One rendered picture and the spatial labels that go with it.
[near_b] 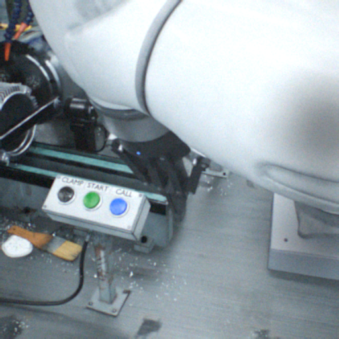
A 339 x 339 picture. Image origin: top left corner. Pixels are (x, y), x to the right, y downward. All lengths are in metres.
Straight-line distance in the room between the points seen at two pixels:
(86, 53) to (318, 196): 0.17
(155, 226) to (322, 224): 0.37
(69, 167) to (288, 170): 0.98
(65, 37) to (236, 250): 0.83
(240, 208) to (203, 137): 0.93
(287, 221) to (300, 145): 0.84
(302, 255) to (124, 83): 0.77
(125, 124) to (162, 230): 0.65
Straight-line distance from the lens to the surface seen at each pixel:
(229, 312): 0.95
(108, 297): 0.94
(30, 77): 1.30
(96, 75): 0.32
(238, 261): 1.05
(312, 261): 1.02
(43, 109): 1.22
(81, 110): 1.20
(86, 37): 0.31
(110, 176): 1.15
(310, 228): 1.04
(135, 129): 0.41
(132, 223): 0.74
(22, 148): 1.23
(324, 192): 0.26
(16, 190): 1.20
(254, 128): 0.25
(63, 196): 0.79
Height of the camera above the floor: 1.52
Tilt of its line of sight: 33 degrees down
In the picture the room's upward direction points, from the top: straight up
